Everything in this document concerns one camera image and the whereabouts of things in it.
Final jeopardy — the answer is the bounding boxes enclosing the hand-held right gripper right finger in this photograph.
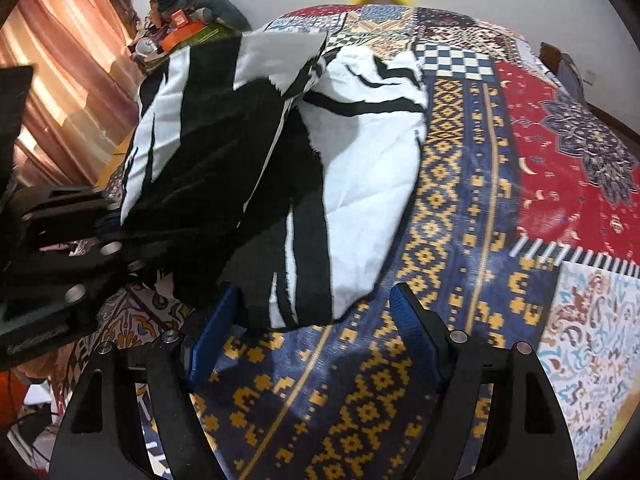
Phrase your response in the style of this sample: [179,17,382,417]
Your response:
[390,282,581,480]

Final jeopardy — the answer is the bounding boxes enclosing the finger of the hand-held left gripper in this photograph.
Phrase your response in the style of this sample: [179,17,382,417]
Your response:
[20,186,123,238]
[62,237,151,313]

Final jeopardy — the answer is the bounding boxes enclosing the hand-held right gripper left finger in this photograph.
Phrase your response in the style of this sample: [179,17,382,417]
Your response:
[47,282,249,480]

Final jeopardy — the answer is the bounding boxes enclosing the black and white patterned garment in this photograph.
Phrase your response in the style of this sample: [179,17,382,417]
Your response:
[120,30,431,331]

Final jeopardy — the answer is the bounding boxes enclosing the patchwork patterned blanket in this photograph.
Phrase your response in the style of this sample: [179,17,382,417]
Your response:
[100,2,640,480]

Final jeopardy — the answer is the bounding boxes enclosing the pink brown curtain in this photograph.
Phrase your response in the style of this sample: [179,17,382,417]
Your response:
[0,0,146,188]

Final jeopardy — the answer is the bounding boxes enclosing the orange box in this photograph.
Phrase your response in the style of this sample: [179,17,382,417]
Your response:
[162,22,206,51]

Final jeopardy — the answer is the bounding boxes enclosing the green patterned storage bag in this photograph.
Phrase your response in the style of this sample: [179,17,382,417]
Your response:
[200,25,242,45]

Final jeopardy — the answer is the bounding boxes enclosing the grey garment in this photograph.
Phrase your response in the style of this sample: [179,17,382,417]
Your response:
[187,0,252,31]

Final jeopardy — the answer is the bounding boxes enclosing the dark grey bag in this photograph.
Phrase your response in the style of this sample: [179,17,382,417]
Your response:
[540,42,583,98]

